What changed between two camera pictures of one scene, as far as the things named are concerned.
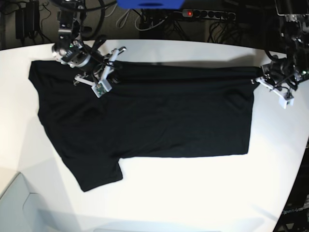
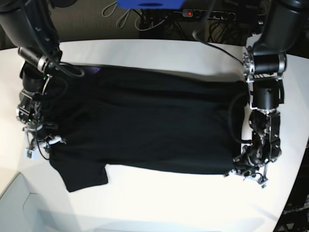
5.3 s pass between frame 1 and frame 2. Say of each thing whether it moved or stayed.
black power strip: stayed
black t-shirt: moved
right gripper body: moved
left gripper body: moved
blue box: stayed
